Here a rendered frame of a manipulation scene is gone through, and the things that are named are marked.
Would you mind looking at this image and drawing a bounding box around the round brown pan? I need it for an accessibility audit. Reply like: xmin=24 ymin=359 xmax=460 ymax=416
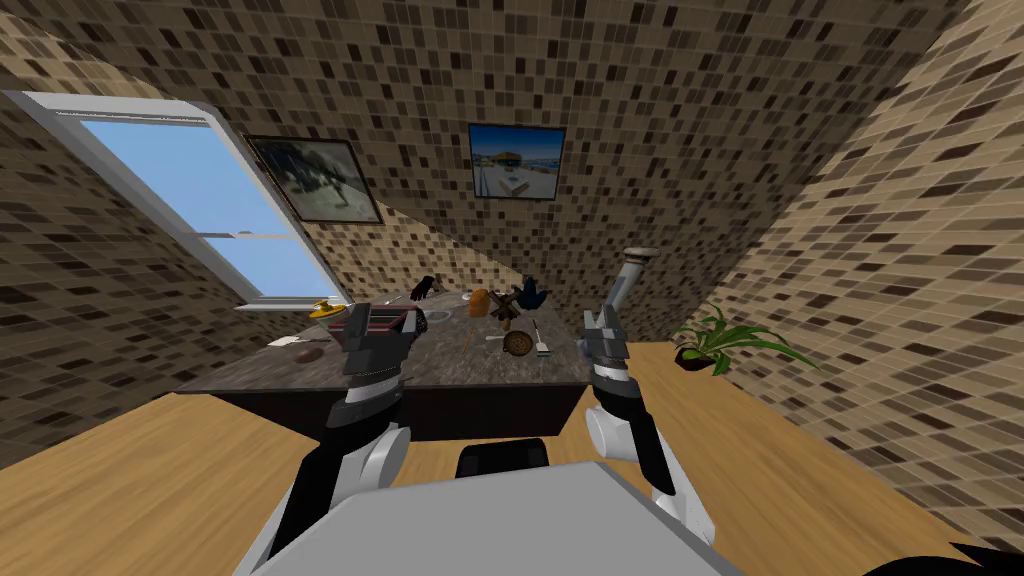
xmin=486 ymin=330 xmax=536 ymax=358

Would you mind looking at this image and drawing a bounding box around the grey standing pipe lamp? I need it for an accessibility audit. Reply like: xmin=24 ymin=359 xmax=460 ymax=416
xmin=601 ymin=246 xmax=662 ymax=331

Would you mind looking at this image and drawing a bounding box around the dark framed grey picture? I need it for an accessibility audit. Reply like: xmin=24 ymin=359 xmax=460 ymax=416
xmin=243 ymin=134 xmax=385 ymax=225

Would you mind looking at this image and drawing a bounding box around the green potted plant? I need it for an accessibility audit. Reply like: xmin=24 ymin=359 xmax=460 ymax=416
xmin=670 ymin=303 xmax=819 ymax=377

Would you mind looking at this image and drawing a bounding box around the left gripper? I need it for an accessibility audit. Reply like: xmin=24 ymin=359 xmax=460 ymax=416
xmin=343 ymin=307 xmax=425 ymax=379

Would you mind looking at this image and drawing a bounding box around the white framed window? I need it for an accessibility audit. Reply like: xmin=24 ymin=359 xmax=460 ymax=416
xmin=1 ymin=90 xmax=352 ymax=312

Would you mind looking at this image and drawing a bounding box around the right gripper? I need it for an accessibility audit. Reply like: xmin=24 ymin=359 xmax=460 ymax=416
xmin=579 ymin=305 xmax=635 ymax=368

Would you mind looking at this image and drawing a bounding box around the brown cross shaped object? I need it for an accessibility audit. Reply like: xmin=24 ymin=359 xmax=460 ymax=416
xmin=489 ymin=292 xmax=523 ymax=331

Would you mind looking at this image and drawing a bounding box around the dark red box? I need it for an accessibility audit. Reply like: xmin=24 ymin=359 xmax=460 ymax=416
xmin=329 ymin=307 xmax=419 ymax=347

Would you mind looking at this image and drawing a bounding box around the blue framed picture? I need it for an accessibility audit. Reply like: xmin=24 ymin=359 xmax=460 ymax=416
xmin=467 ymin=123 xmax=568 ymax=201

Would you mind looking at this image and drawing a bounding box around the dark marble topped table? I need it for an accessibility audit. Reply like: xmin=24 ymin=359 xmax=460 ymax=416
xmin=171 ymin=289 xmax=597 ymax=443

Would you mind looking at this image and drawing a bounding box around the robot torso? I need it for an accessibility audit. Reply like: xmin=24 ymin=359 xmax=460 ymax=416
xmin=231 ymin=437 xmax=747 ymax=576

